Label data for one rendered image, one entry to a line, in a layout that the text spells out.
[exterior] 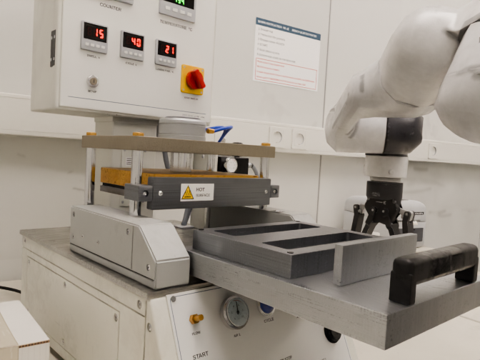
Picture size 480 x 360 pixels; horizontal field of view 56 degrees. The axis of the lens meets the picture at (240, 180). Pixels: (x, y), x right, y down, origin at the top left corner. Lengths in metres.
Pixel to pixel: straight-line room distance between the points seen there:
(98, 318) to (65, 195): 0.67
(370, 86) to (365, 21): 1.27
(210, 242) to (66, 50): 0.43
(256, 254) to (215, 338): 0.13
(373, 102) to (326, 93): 1.07
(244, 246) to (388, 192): 0.54
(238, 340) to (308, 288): 0.19
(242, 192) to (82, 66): 0.35
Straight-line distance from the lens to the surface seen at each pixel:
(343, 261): 0.46
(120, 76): 0.87
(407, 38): 0.61
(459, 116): 0.53
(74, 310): 0.74
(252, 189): 0.74
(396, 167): 0.99
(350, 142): 0.90
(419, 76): 0.62
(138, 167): 0.64
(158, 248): 0.55
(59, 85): 0.82
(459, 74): 0.53
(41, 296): 0.87
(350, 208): 1.77
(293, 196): 1.68
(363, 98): 0.74
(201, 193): 0.68
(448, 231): 2.50
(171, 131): 0.74
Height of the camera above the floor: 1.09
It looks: 3 degrees down
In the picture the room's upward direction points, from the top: 3 degrees clockwise
